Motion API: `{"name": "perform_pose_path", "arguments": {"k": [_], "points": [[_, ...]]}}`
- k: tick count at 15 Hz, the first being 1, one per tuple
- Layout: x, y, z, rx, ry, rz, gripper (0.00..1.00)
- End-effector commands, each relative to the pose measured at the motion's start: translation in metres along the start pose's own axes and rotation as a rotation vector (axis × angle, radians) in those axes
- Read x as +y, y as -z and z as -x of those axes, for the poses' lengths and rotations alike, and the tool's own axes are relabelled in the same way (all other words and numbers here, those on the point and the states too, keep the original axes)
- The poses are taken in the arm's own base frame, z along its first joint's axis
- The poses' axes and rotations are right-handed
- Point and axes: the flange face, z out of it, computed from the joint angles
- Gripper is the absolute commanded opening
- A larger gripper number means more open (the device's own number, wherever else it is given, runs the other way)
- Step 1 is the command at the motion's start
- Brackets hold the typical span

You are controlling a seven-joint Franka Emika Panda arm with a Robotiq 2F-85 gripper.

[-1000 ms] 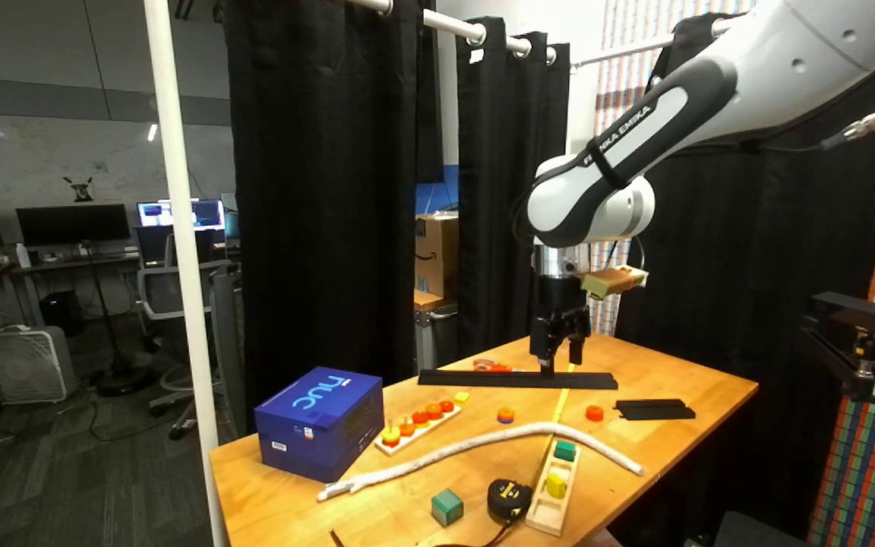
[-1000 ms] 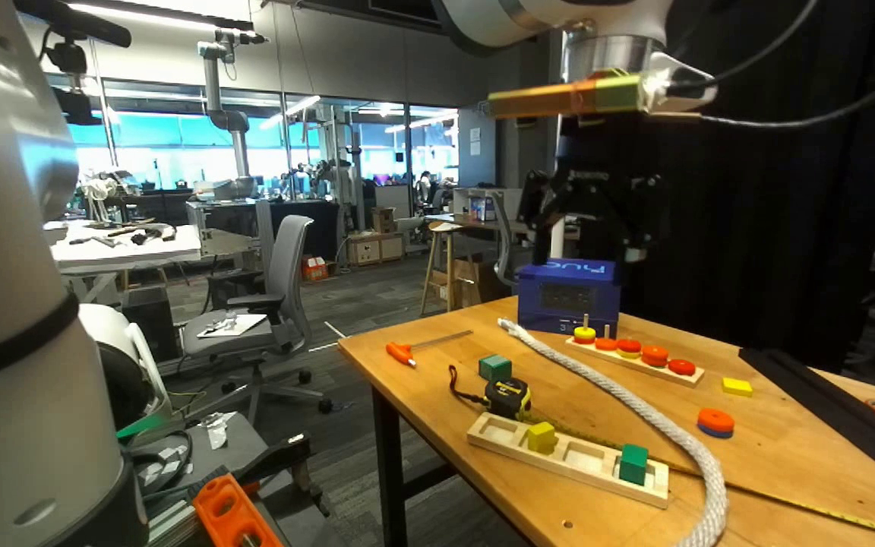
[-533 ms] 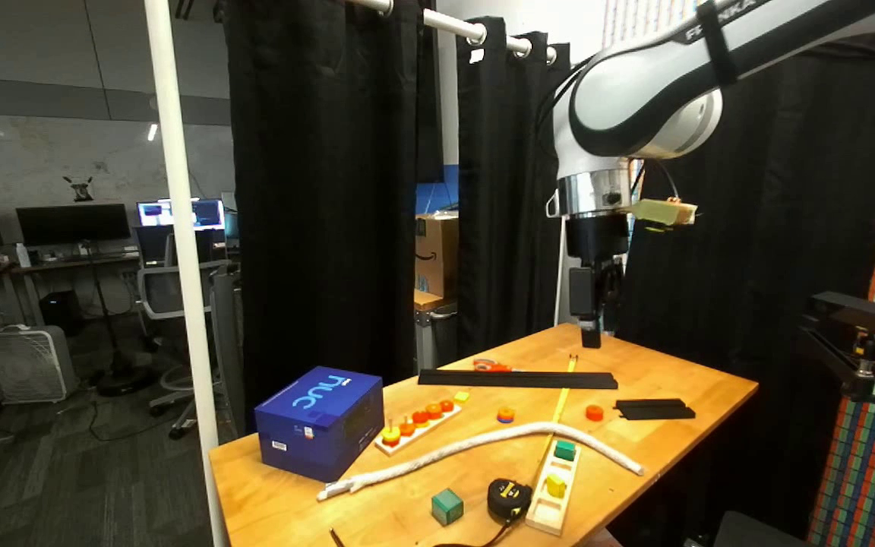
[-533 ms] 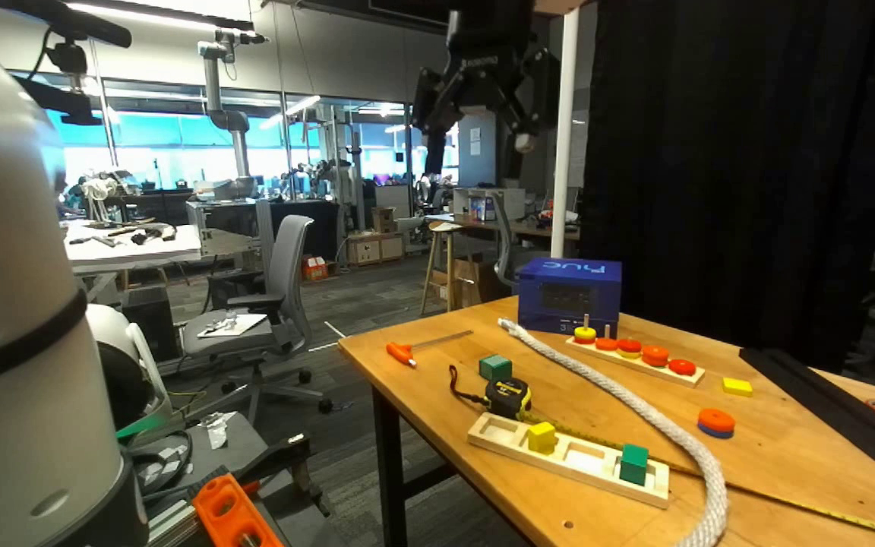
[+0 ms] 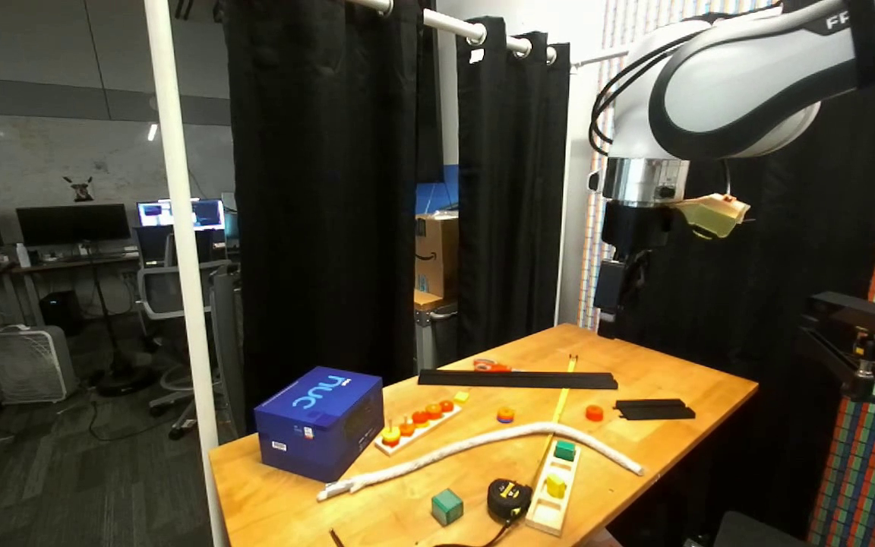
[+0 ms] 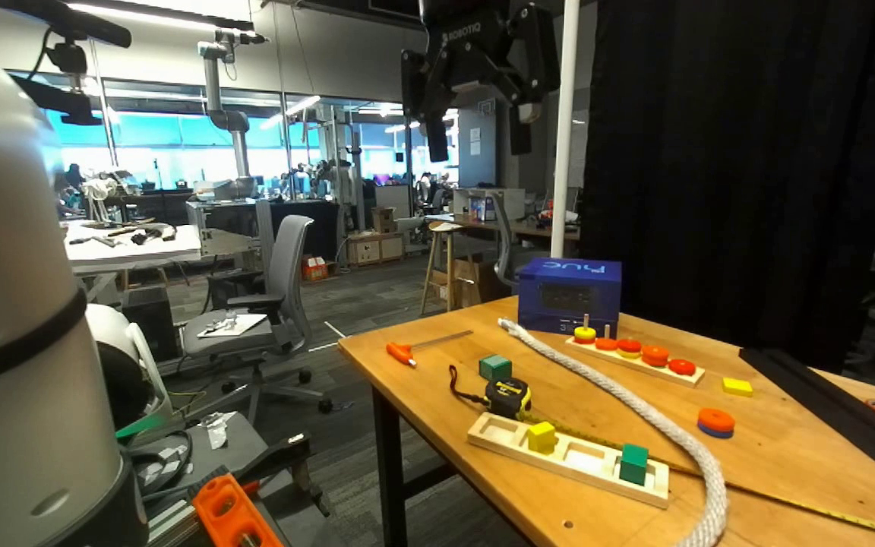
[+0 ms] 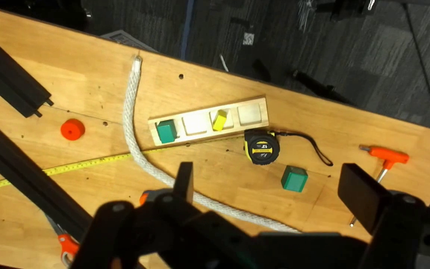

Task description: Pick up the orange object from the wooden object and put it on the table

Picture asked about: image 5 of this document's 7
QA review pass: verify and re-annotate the white box fan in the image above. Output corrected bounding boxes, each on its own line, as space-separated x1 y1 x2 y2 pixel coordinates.
0 321 82 411

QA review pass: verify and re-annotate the loose green cube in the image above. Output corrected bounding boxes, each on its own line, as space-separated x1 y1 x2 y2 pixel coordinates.
429 488 467 528

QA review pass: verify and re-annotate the yellowish wrist camera box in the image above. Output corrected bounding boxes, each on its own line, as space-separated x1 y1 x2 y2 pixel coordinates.
671 189 752 242

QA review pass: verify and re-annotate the wide black curtain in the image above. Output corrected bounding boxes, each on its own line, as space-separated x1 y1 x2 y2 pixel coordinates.
222 0 448 420

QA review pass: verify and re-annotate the narrow black curtain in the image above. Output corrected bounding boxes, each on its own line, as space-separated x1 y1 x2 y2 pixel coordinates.
454 12 575 357

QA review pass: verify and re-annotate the wooden board with blocks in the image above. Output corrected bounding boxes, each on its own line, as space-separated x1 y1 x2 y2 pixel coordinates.
523 439 582 538

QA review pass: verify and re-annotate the blue cardboard box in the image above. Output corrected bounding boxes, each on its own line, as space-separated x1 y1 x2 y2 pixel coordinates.
252 364 386 482

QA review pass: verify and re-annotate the long black bar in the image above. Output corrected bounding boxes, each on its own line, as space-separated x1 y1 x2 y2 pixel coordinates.
417 364 618 391

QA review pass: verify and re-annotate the brown cardboard box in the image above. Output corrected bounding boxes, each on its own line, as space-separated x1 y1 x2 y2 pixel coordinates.
413 212 460 305

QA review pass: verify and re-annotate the white curtain rod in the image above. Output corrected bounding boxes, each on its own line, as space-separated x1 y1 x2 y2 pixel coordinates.
346 0 561 61

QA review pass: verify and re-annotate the wooden board with pegs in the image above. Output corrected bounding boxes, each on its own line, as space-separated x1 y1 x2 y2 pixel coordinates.
370 391 467 460

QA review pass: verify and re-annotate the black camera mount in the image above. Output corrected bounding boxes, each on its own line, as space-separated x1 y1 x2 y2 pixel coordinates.
798 289 875 411

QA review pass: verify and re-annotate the office chair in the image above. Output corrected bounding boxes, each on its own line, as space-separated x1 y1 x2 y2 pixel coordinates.
132 260 217 442

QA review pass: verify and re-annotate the dark computer monitor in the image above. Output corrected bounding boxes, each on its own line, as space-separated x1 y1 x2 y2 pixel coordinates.
12 202 137 254

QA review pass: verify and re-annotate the white braided rope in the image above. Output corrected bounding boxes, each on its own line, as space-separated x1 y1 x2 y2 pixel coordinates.
317 420 647 505

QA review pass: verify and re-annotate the flat black rectangular holder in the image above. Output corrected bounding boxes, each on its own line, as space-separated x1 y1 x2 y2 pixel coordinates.
613 395 698 423

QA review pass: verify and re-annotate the yellow block on board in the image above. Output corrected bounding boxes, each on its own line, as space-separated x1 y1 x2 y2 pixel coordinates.
539 472 575 502

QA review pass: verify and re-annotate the lit computer monitor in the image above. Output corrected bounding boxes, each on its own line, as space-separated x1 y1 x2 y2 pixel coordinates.
132 194 227 235

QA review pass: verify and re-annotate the black round device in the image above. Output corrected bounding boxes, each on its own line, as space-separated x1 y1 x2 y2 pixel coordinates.
482 478 537 526

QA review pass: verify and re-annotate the black backdrop curtain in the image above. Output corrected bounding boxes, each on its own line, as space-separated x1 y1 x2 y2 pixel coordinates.
599 73 875 536

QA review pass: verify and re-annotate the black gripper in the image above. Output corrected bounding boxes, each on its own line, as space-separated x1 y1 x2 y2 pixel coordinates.
599 202 679 271

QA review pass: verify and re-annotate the white vertical pole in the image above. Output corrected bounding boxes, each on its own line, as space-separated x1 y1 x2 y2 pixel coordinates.
138 0 229 547

